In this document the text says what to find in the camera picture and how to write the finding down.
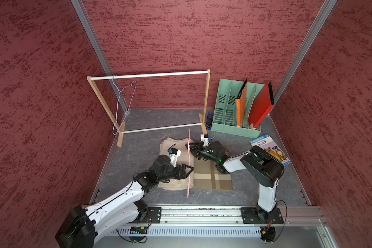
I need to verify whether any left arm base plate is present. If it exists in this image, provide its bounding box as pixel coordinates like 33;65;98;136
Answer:
132;207;162;224

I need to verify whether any orange folder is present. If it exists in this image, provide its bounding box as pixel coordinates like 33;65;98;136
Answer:
236;79;248;127

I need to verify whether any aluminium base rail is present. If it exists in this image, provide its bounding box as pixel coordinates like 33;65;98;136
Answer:
150;204;328;227

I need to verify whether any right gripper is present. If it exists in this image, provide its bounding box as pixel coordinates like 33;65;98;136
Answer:
186;141;219;162

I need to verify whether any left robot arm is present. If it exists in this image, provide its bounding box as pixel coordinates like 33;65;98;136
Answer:
55;155;194;248

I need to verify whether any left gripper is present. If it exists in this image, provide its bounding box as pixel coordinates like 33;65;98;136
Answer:
157;164;194;182

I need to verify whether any dog picture book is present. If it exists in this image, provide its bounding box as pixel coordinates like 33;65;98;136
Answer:
250;134;291;166

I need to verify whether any pink plastic hanger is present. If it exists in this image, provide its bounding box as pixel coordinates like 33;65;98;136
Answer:
187;129;191;198

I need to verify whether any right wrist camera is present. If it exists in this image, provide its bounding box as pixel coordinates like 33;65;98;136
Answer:
200;134;211;147

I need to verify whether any wooden clothes rack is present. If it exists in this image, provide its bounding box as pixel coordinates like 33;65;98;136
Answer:
86;69;211;148

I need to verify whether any red folder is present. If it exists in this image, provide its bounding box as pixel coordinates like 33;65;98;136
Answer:
249;83;274;129

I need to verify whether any beige wool scarf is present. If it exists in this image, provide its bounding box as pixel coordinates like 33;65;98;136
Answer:
158;138;194;191

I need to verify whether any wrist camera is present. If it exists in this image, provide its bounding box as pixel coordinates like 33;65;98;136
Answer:
168;144;181;167
200;134;211;147

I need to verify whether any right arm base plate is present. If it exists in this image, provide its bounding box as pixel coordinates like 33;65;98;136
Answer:
241;207;284;225

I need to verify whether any brown plaid scarf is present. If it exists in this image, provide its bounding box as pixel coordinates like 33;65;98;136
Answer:
193;158;233;191

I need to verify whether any black blue remote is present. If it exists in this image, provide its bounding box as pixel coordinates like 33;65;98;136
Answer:
205;111;213;130

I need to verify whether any green file organizer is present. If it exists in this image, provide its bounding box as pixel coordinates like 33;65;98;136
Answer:
211;79;261;138

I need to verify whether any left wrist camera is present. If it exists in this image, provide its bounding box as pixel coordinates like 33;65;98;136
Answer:
168;144;181;167

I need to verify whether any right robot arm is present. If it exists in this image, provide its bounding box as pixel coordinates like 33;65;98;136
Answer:
186;141;285;224

